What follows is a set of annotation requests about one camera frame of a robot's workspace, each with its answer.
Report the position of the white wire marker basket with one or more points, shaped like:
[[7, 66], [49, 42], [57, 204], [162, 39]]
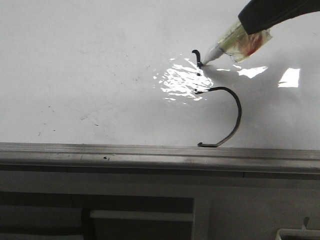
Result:
[[310, 230]]

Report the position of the white whiteboard marker with tape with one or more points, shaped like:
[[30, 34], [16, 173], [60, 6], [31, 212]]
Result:
[[237, 44]]

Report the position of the dark shelf unit below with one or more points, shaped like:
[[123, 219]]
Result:
[[48, 216]]

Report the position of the whiteboard with aluminium frame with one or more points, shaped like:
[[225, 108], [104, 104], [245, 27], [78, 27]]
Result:
[[115, 84]]

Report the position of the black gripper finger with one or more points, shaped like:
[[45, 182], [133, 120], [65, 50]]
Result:
[[259, 15]]

